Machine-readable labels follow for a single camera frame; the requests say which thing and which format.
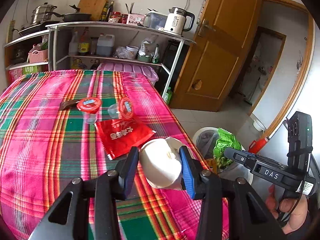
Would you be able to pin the red-lid jelly cup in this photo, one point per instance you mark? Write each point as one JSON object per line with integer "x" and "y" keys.
{"x": 121, "y": 110}
{"x": 89, "y": 108}

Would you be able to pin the dark brown small wrapper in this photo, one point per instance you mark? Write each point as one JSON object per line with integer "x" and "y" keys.
{"x": 68, "y": 104}

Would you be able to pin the white plastic oil jug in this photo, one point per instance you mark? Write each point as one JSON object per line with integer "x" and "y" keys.
{"x": 105, "y": 45}

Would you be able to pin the white trash bin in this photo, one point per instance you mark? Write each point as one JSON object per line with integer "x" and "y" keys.
{"x": 204, "y": 139}

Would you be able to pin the red snack wrapper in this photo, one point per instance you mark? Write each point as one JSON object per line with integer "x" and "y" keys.
{"x": 119, "y": 135}

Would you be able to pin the brown wooden door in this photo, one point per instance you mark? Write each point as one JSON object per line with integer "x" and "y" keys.
{"x": 214, "y": 61}

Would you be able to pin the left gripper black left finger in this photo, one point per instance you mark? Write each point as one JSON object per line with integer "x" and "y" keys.
{"x": 68, "y": 217}

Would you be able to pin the red-cap soy sauce bottle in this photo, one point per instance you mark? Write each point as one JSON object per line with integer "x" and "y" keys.
{"x": 84, "y": 42}

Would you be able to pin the white lidded tub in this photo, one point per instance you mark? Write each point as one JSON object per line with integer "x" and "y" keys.
{"x": 132, "y": 52}

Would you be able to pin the white metal kitchen shelf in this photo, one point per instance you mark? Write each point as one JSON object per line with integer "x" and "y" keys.
{"x": 61, "y": 40}

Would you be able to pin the pink woven basket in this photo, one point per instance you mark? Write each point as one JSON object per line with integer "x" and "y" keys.
{"x": 37, "y": 56}

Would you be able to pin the white electric kettle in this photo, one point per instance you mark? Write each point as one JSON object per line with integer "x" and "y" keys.
{"x": 177, "y": 19}

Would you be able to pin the stainless steel steamer pot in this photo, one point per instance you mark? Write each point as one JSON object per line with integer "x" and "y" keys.
{"x": 42, "y": 13}

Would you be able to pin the pink plaid tablecloth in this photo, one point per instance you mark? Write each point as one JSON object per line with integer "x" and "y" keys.
{"x": 43, "y": 148}

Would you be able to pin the dark sauce bottle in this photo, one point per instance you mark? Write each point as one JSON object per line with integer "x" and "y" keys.
{"x": 109, "y": 11}

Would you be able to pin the black frying pan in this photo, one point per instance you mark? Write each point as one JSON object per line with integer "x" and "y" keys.
{"x": 77, "y": 16}

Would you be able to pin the green bowl on shelf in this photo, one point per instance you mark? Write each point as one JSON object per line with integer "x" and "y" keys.
{"x": 144, "y": 58}

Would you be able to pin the green detergent bottle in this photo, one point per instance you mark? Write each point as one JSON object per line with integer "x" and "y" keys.
{"x": 168, "y": 95}

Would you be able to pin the pink lid storage box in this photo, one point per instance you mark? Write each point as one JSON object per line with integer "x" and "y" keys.
{"x": 148, "y": 71}

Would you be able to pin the translucent trash bag liner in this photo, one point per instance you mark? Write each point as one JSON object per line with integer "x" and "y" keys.
{"x": 212, "y": 142}

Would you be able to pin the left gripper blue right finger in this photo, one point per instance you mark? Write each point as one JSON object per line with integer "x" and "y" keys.
{"x": 249, "y": 218}

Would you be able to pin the yellow snack bag in bin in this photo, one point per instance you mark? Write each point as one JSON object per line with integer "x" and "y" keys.
{"x": 212, "y": 164}

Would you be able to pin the metal door handle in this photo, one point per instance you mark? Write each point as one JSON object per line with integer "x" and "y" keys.
{"x": 205, "y": 26}

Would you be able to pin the clear plastic container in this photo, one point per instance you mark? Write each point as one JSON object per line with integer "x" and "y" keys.
{"x": 155, "y": 20}

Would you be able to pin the green snack bag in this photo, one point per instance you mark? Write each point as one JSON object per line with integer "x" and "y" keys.
{"x": 225, "y": 140}

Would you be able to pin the wooden cutting board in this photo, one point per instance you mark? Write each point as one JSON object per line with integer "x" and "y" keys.
{"x": 93, "y": 7}

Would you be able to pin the pink utensil holder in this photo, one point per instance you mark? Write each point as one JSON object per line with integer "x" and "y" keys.
{"x": 135, "y": 19}

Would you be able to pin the white plastic food bag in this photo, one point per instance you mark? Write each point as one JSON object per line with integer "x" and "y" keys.
{"x": 146, "y": 45}

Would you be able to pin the white paper cup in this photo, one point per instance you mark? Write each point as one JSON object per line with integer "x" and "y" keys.
{"x": 161, "y": 163}

